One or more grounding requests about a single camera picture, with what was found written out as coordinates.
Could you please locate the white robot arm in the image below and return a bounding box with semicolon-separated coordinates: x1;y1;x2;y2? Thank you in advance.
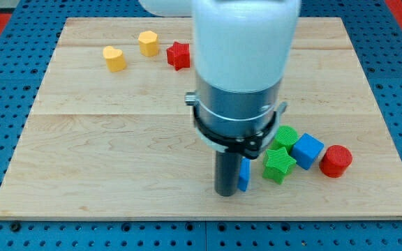
140;0;302;92

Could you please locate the yellow hexagon block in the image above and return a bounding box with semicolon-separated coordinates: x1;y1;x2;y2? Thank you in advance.
138;31;159;57

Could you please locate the yellow heart block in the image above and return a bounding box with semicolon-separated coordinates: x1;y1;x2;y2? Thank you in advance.
103;46;127;73

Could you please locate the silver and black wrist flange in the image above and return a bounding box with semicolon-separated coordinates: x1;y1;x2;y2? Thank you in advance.
186;74;287;160

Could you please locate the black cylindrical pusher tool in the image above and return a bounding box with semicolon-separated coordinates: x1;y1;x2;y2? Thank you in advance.
214;151;242;197

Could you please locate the blue flat block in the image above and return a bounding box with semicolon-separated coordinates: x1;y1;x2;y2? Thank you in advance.
237;158;251;192

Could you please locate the red star block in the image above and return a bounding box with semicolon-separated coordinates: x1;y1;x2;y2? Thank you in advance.
166;41;191;70

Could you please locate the green cylinder block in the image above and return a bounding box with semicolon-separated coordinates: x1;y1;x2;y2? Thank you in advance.
269;125;299;153

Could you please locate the green star block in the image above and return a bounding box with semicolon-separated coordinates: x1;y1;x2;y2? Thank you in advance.
262;147;297;185

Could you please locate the light wooden board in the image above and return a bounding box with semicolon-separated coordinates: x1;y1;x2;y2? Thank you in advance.
0;17;402;221

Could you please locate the blue cube block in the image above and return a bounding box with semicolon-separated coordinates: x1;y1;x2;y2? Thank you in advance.
290;133;325;170

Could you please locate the red cylinder block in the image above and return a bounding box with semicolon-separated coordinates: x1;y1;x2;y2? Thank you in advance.
319;145;353;178

